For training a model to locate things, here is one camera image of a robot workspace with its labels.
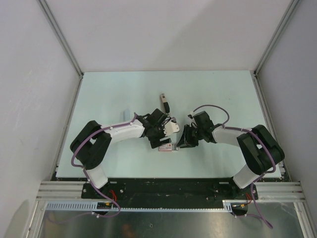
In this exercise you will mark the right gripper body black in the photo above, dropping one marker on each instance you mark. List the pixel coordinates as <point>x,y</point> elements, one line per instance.
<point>199,132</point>

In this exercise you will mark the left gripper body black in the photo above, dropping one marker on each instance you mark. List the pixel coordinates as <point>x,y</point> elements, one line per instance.
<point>158,134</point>

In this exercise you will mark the beige black stapler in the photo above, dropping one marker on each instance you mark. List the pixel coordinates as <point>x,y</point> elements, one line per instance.
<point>164,105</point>

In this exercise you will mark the red staple box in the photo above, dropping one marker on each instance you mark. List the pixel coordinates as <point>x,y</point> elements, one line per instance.
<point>169,147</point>

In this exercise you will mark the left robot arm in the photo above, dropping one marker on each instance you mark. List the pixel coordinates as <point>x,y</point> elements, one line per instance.
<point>91,144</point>

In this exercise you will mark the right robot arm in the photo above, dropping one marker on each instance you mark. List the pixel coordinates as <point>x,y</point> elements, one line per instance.
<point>261,151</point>

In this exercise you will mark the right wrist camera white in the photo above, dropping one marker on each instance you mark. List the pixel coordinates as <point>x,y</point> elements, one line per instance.
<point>191,115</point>

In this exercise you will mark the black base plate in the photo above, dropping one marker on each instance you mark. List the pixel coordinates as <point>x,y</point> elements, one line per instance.
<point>170,193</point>

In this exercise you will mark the aluminium frame rail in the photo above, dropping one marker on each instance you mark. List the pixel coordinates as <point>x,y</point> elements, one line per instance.
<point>267,191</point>

